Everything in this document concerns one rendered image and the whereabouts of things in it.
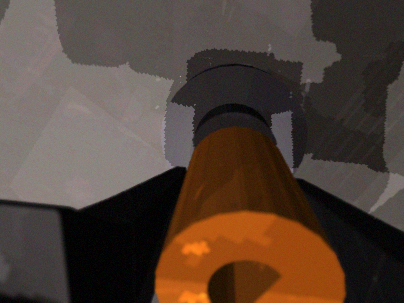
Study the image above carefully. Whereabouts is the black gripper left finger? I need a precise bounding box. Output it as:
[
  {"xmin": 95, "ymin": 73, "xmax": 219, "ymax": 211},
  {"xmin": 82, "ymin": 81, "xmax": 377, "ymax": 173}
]
[{"xmin": 0, "ymin": 166, "xmax": 187, "ymax": 303}]

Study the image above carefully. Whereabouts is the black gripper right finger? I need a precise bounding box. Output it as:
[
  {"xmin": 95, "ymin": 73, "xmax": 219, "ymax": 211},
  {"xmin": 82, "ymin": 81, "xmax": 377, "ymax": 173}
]
[{"xmin": 295, "ymin": 178, "xmax": 404, "ymax": 303}]

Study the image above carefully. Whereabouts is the orange knob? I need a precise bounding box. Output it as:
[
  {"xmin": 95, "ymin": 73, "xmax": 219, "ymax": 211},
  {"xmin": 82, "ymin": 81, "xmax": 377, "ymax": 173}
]
[{"xmin": 155, "ymin": 126, "xmax": 345, "ymax": 303}]

